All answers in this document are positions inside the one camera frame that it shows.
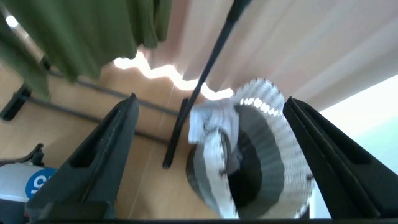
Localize green long-sleeved shirt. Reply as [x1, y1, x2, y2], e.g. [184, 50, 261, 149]
[0, 0, 172, 100]

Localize black cable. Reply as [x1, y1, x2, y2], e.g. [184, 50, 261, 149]
[0, 143, 44, 166]

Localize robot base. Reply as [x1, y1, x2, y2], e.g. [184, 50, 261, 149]
[0, 161, 58, 220]

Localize white laundry basket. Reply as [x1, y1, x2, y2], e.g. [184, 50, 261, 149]
[185, 77, 315, 220]

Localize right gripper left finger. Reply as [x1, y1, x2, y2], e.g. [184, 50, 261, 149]
[24, 92, 140, 220]

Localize pale grey garment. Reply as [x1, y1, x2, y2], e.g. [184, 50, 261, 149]
[188, 100, 242, 162]

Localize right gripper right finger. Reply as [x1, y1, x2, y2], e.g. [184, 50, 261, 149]
[282, 95, 398, 218]

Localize black clothes rack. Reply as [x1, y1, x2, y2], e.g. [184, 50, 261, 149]
[0, 0, 252, 170]

